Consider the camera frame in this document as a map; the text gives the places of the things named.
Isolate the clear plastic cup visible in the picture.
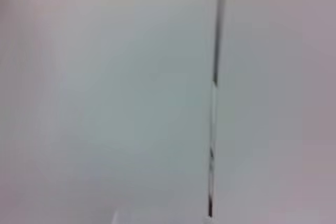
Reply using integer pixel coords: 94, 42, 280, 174
110, 80, 266, 224

